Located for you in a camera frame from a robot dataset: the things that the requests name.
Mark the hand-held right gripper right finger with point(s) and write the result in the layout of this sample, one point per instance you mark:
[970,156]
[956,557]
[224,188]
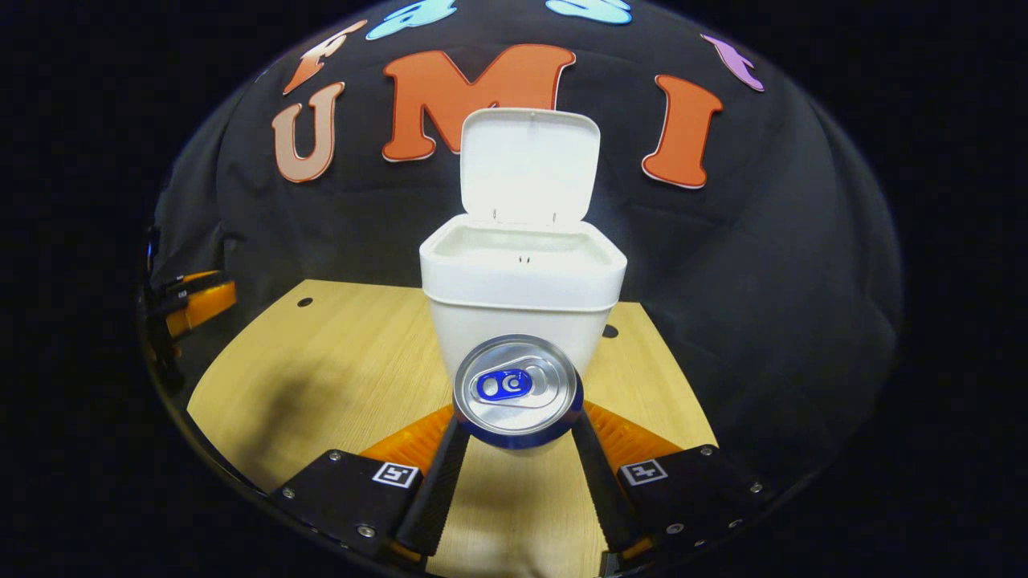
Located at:
[602,494]

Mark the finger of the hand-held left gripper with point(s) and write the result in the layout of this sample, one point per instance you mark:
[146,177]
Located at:
[193,278]
[205,305]

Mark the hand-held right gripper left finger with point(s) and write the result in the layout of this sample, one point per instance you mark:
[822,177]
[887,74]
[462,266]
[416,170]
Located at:
[442,490]

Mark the silver pop can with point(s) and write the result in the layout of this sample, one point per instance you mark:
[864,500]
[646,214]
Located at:
[554,377]

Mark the white desktop garbage bin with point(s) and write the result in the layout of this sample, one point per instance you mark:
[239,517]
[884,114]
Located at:
[522,281]

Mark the wooden desktop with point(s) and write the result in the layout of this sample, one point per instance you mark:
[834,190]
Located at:
[321,377]

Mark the black backdrop cloth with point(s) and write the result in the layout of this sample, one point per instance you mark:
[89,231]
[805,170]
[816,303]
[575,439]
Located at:
[763,281]

